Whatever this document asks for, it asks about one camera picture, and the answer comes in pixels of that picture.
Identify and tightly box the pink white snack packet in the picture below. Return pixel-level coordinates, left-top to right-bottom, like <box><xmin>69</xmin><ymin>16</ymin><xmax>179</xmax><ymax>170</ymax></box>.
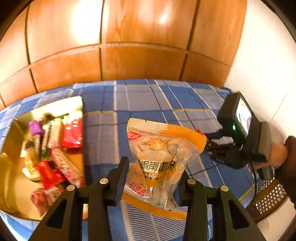
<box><xmin>30</xmin><ymin>185</ymin><xmax>64</xmax><ymax>216</ymax></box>

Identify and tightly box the wicker basket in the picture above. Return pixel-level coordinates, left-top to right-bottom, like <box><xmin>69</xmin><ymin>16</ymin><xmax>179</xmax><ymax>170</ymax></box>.
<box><xmin>246</xmin><ymin>177</ymin><xmax>288</xmax><ymax>220</ymax></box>

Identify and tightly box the yellow snack packet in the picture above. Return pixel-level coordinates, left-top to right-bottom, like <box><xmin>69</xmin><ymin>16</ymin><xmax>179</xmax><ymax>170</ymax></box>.
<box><xmin>22</xmin><ymin>162</ymin><xmax>42</xmax><ymax>181</ymax></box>

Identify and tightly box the red crinkled snack packet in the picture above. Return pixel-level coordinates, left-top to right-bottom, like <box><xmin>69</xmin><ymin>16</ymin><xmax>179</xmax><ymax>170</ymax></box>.
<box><xmin>35</xmin><ymin>161</ymin><xmax>66</xmax><ymax>189</ymax></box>

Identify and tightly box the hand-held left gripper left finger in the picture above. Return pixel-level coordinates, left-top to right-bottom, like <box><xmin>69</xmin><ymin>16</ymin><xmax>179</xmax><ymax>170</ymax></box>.
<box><xmin>29</xmin><ymin>156</ymin><xmax>130</xmax><ymax>241</ymax></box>

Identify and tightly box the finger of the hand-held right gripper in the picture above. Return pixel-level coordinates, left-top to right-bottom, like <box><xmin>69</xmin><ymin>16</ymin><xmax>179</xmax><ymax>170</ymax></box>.
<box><xmin>206</xmin><ymin>141</ymin><xmax>241</xmax><ymax>153</ymax></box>
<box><xmin>205</xmin><ymin>132</ymin><xmax>228</xmax><ymax>141</ymax></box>

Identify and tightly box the red patterned snack packet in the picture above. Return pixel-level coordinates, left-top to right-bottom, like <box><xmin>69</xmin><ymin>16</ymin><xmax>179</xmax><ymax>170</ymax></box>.
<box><xmin>61</xmin><ymin>118</ymin><xmax>84</xmax><ymax>148</ymax></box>

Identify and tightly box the wooden wardrobe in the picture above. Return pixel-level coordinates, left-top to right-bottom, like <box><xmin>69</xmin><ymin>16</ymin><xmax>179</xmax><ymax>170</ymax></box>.
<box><xmin>0</xmin><ymin>0</ymin><xmax>248</xmax><ymax>109</ymax></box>

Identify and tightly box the purple snack packet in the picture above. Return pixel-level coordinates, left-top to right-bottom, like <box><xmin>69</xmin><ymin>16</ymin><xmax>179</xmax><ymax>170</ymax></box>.
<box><xmin>28</xmin><ymin>119</ymin><xmax>45</xmax><ymax>136</ymax></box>

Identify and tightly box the gold metal tin tray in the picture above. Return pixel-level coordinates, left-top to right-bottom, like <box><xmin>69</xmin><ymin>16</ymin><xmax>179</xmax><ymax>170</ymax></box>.
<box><xmin>0</xmin><ymin>95</ymin><xmax>89</xmax><ymax>220</ymax></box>

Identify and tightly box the green candy wrapper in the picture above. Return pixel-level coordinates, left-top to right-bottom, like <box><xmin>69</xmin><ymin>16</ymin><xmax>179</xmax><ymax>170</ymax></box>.
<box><xmin>45</xmin><ymin>113</ymin><xmax>70</xmax><ymax>121</ymax></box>

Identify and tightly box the black cable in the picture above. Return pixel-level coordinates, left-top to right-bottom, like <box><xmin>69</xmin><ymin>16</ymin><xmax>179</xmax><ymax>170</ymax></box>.
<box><xmin>246</xmin><ymin>162</ymin><xmax>260</xmax><ymax>210</ymax></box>

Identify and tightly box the long dotted snack packet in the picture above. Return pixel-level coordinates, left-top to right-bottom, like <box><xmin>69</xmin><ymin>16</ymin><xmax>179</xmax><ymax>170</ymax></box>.
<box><xmin>50</xmin><ymin>148</ymin><xmax>86</xmax><ymax>188</ymax></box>

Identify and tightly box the orange clear seed bag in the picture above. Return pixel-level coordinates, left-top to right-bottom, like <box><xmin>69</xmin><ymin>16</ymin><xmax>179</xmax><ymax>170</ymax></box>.
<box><xmin>121</xmin><ymin>118</ymin><xmax>207</xmax><ymax>220</ymax></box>

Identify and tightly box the person's right hand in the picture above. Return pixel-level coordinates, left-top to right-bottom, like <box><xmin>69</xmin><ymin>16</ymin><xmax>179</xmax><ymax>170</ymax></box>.
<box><xmin>269</xmin><ymin>141</ymin><xmax>289</xmax><ymax>168</ymax></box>

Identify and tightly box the yellow-black snack packet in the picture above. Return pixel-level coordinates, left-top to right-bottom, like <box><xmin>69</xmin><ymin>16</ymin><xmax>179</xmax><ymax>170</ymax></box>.
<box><xmin>20</xmin><ymin>137</ymin><xmax>42</xmax><ymax>161</ymax></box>

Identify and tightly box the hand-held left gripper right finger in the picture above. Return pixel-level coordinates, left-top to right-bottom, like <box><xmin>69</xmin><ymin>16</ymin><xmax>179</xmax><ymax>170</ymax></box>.
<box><xmin>178</xmin><ymin>172</ymin><xmax>266</xmax><ymax>241</ymax></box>

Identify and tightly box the blue plaid bedsheet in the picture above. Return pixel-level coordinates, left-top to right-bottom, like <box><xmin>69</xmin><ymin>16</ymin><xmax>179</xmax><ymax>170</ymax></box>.
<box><xmin>0</xmin><ymin>79</ymin><xmax>264</xmax><ymax>241</ymax></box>

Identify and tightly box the person's right forearm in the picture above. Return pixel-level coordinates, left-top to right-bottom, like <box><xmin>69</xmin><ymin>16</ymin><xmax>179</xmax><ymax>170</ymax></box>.
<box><xmin>275</xmin><ymin>136</ymin><xmax>296</xmax><ymax>204</ymax></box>

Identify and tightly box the beige dark-banded snack packet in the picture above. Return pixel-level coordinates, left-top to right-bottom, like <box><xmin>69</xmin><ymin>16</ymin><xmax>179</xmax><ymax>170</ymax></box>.
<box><xmin>43</xmin><ymin>119</ymin><xmax>64</xmax><ymax>153</ymax></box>

